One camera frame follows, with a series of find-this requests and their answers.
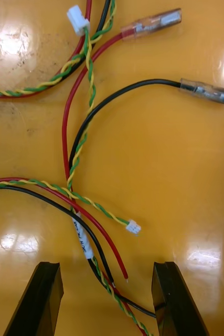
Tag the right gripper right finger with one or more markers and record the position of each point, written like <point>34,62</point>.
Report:
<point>177,302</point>

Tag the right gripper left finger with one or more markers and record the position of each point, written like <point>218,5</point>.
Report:
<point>38,302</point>

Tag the yellow-orange plastic bin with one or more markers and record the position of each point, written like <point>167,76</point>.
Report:
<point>169,162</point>

